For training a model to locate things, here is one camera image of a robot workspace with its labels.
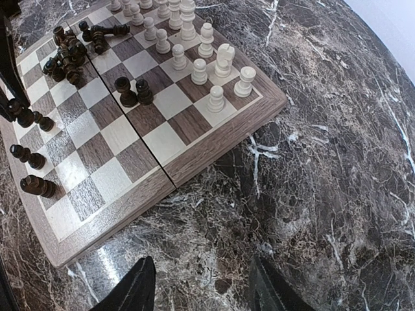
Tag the white chess knight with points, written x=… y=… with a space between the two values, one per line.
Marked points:
x=225 y=56

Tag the wooden chess board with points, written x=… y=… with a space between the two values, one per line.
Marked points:
x=111 y=163

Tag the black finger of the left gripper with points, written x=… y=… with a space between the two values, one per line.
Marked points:
x=9 y=70

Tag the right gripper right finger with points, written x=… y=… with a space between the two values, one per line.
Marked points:
x=268 y=290

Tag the dark chess pawn upright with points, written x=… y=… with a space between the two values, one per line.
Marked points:
x=144 y=93

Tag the dark chess rook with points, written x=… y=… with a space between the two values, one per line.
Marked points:
x=127 y=97

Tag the white chess rook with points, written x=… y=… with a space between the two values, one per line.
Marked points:
x=243 y=87

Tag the pile of dark chess pieces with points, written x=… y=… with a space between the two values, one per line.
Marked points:
x=71 y=52

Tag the white chess king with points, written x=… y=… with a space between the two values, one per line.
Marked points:
x=187 y=15

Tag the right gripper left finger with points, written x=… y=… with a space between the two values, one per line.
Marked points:
x=135 y=291

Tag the dark chess pawn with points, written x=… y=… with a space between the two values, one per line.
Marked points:
x=20 y=113
x=38 y=186
x=144 y=93
x=35 y=160
x=45 y=123

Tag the white chess pawn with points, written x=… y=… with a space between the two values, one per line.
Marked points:
x=162 y=45
x=199 y=74
x=150 y=29
x=179 y=62
x=216 y=99

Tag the white chess queen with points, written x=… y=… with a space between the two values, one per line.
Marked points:
x=175 y=22

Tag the white chess bishop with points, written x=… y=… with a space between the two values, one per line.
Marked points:
x=205 y=49

